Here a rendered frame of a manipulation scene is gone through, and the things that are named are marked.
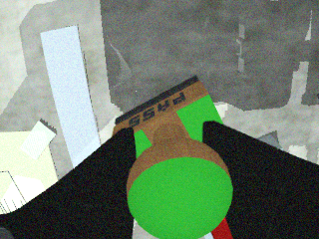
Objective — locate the white inspection card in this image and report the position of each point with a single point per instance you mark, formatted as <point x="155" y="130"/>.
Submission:
<point x="26" y="166"/>

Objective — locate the red ink pad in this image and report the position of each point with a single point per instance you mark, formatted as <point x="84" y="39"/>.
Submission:
<point x="222" y="232"/>

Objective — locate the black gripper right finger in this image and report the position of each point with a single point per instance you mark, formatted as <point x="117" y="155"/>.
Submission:
<point x="275" y="194"/>

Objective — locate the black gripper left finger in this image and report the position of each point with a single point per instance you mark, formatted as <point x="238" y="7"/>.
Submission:
<point x="90" y="202"/>

